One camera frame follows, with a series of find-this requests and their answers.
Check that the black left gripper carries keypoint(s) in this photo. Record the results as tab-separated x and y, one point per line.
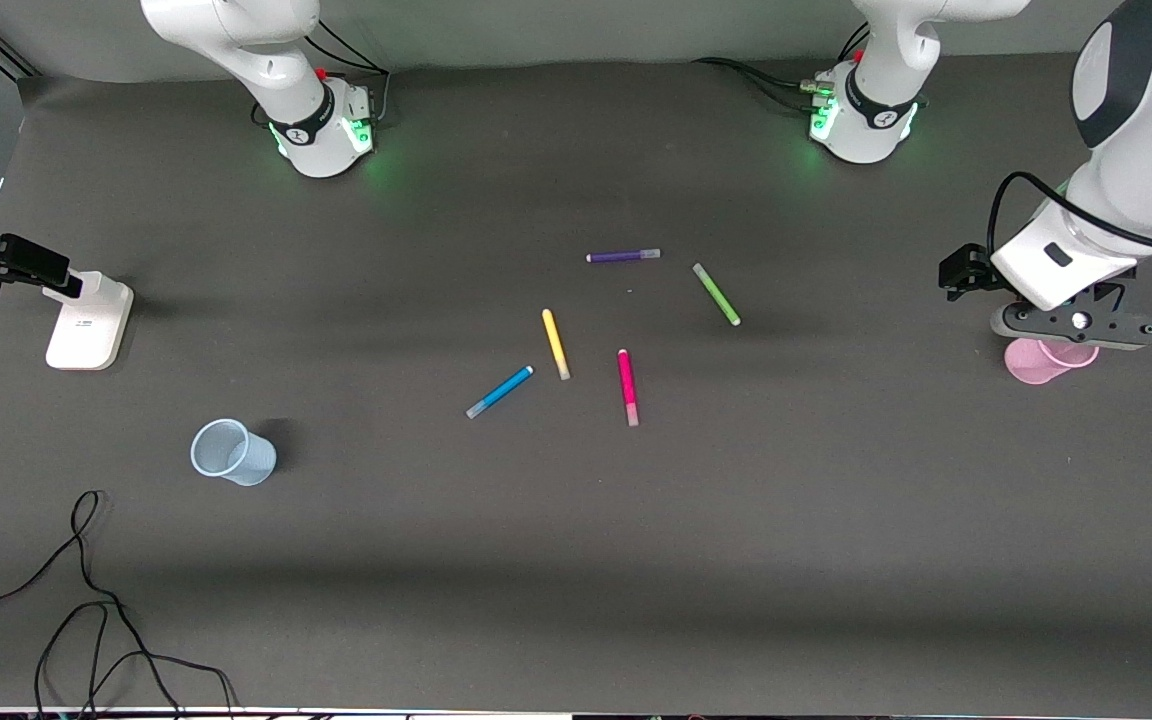
964	270

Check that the pink marker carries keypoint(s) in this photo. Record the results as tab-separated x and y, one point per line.
626	380

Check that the blue marker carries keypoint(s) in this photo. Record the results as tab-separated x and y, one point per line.
499	392

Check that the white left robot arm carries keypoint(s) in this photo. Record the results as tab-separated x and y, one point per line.
1136	150

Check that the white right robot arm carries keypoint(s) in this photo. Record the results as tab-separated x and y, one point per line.
266	60

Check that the white stand with base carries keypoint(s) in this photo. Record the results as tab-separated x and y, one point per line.
86	330

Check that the translucent pink plastic cup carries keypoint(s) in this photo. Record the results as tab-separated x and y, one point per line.
1031	365

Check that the green marker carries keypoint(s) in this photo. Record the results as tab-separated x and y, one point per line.
716	294

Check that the translucent blue plastic cup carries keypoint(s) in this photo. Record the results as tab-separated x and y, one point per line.
246	460

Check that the purple marker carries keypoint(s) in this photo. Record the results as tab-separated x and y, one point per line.
621	256

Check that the yellow marker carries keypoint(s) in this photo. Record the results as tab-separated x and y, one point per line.
555	343

